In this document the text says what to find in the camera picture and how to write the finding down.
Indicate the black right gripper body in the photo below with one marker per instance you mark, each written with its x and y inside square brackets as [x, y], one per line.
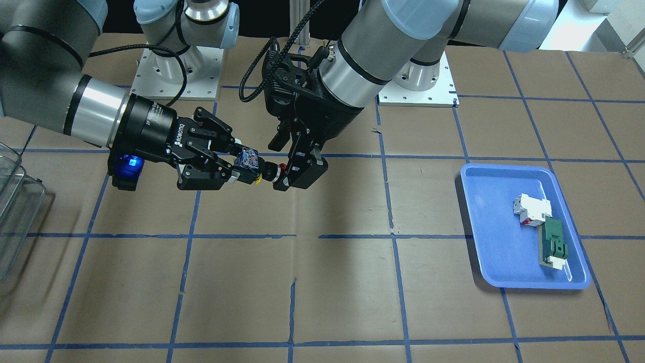
[149, 131]

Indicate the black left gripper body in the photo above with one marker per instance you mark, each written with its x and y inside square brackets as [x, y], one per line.
[336, 121]

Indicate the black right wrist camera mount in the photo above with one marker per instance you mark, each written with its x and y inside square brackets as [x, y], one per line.
[125, 170]

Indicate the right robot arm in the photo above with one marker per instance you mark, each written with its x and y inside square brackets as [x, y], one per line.
[45, 46]

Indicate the white circuit breaker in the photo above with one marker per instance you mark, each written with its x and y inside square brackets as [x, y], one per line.
[531, 211]

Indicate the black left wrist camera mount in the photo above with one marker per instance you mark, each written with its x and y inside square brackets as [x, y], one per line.
[288, 79]

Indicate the aluminium frame post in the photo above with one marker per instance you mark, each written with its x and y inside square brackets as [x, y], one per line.
[298, 10]

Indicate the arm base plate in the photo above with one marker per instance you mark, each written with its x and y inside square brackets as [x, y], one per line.
[160, 78]
[419, 85]

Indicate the red emergency stop button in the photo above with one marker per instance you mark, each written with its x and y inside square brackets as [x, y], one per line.
[250, 168]

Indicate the blue plastic tray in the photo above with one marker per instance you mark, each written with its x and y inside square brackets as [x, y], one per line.
[507, 252]

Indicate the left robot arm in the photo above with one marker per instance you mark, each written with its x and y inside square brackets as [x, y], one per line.
[385, 35]

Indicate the green terminal block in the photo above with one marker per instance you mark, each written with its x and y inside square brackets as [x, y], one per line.
[553, 251]

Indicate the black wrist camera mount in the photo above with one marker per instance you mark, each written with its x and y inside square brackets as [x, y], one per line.
[125, 170]
[288, 79]

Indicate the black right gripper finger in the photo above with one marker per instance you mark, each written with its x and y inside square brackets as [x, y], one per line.
[204, 173]
[208, 132]

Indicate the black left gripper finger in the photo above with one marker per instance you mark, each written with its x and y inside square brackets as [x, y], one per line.
[305, 163]
[282, 136]

